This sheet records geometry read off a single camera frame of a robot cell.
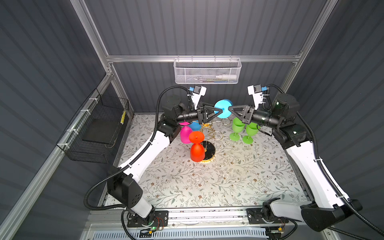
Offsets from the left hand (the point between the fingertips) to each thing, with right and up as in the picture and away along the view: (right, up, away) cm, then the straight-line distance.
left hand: (224, 113), depth 57 cm
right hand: (+3, +2, +1) cm, 4 cm away
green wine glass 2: (+23, -7, +33) cm, 41 cm away
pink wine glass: (-17, -8, +24) cm, 30 cm away
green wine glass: (+15, -5, +35) cm, 38 cm away
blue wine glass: (-11, -5, +31) cm, 33 cm away
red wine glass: (-10, -18, +17) cm, 27 cm away
